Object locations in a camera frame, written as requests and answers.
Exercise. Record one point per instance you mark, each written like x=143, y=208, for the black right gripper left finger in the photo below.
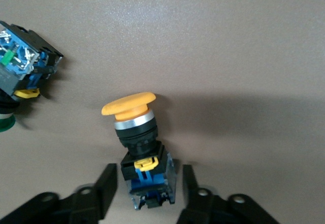
x=83, y=206

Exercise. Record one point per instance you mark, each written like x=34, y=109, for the green push button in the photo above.
x=23, y=56

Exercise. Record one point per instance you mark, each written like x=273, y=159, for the brown table cover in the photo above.
x=203, y=43

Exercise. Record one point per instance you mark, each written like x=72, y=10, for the yellow mushroom push button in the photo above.
x=137, y=132

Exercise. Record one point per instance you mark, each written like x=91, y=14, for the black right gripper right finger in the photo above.
x=203, y=208

